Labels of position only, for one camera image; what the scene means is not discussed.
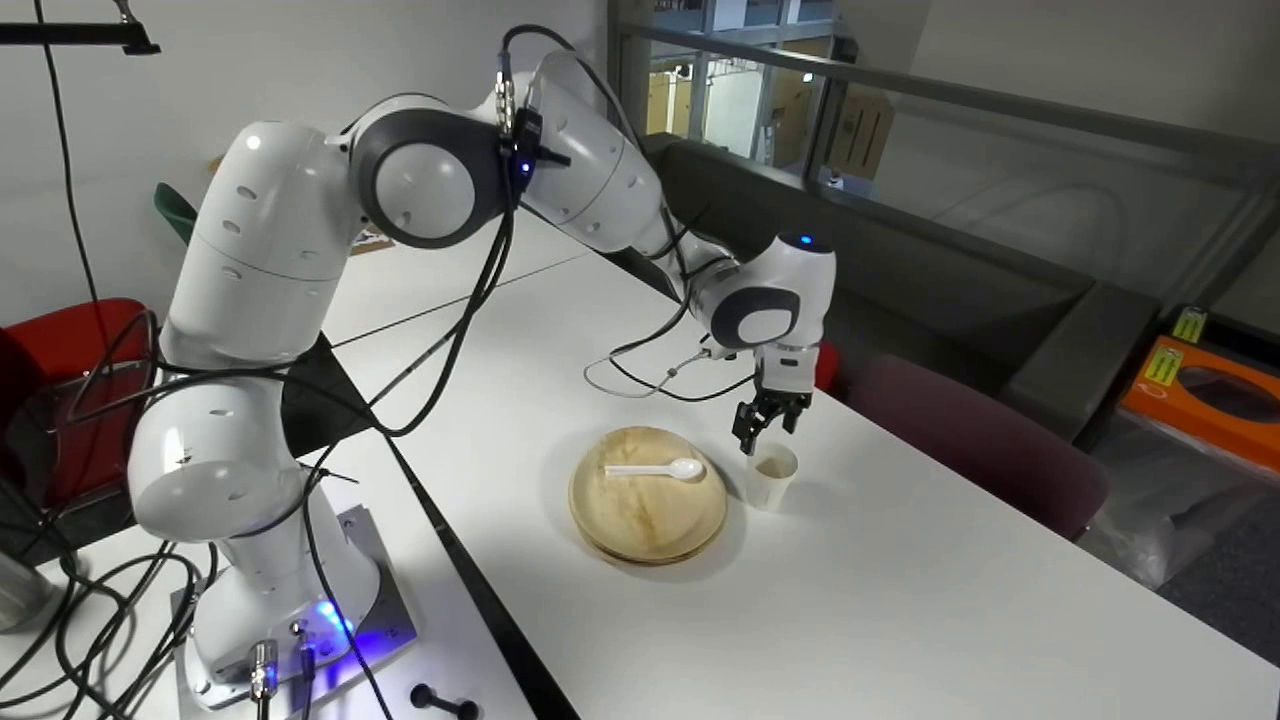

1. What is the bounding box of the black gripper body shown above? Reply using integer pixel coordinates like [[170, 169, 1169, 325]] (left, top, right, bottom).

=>
[[754, 339, 821, 412]]

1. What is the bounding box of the white paper cup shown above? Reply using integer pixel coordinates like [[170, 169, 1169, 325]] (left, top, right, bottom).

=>
[[746, 438, 805, 515]]

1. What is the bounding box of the round wooden plate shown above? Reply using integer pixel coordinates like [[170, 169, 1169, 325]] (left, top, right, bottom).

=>
[[567, 420, 736, 568]]

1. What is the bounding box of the red cushion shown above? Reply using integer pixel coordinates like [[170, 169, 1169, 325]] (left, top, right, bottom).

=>
[[810, 334, 847, 398]]

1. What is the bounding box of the maroon chair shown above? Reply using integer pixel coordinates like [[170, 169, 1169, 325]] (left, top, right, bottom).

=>
[[835, 348, 1110, 542]]

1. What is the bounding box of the grey sofa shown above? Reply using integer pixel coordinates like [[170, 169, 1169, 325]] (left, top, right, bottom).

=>
[[636, 131, 1164, 442]]

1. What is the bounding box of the yellow paper sign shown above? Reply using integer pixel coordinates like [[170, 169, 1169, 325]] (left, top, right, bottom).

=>
[[823, 87, 899, 183]]

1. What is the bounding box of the grey metal railing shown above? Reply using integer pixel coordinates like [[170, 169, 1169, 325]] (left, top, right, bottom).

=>
[[610, 11, 1280, 311]]

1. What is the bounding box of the yellow-green label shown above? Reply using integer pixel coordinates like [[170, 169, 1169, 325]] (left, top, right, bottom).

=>
[[1169, 302, 1213, 348]]

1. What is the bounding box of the orange box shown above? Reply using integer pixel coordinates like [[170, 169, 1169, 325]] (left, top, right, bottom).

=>
[[1115, 333, 1280, 476]]

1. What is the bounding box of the small black dumbbell-shaped knob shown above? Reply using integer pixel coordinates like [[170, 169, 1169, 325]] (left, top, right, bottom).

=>
[[407, 681, 479, 720]]

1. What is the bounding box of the brown card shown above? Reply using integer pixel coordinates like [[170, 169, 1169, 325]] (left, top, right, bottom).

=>
[[346, 218, 401, 260]]

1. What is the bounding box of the green chair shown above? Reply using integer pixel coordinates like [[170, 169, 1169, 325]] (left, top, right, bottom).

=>
[[151, 181, 201, 247]]

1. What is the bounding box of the red chair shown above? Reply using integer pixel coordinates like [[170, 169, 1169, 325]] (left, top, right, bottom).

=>
[[0, 297, 160, 535]]

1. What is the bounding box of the black overhead bar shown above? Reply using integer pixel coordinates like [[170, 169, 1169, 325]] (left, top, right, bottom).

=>
[[0, 14, 165, 58]]

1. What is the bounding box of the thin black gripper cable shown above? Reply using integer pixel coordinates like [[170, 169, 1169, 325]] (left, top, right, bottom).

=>
[[585, 225, 765, 409]]

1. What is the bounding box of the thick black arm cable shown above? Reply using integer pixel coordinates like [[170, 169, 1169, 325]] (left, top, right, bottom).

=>
[[157, 131, 526, 720]]

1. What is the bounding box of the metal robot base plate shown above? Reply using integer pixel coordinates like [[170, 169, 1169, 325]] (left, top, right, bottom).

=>
[[177, 500, 418, 710]]

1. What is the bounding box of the black cable bundle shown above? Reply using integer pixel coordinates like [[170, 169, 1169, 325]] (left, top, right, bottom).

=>
[[0, 535, 223, 720]]

